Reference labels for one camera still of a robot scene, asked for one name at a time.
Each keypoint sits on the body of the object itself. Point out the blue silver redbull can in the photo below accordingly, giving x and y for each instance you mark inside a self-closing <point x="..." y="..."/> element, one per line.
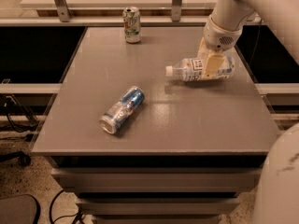
<point x="113" y="119"/>

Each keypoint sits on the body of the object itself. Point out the middle metal bracket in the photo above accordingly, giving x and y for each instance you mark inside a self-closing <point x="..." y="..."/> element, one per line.
<point x="176" y="10"/>

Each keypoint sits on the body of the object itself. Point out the black office chair base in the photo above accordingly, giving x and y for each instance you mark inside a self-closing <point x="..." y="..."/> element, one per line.
<point x="23" y="159"/>

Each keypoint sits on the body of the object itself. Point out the clear plastic water bottle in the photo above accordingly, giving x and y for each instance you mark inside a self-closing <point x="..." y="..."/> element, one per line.
<point x="190" y="69"/>

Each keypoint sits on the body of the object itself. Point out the grey drawer cabinet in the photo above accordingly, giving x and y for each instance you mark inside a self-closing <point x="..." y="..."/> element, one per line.
<point x="183" y="156"/>

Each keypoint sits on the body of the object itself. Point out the left metal bracket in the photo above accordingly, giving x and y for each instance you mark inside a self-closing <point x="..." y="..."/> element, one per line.
<point x="62" y="10"/>

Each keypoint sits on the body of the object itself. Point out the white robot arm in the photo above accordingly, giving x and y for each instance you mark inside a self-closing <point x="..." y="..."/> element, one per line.
<point x="277" y="197"/>

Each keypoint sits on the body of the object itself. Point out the green white soda can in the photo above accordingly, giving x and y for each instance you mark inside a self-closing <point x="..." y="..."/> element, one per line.
<point x="132" y="25"/>

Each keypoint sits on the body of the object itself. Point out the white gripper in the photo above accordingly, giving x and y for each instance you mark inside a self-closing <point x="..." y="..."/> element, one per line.
<point x="219" y="35"/>

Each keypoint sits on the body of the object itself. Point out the metal bracket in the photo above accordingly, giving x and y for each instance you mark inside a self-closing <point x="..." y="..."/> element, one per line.
<point x="176" y="10"/>
<point x="62" y="10"/>

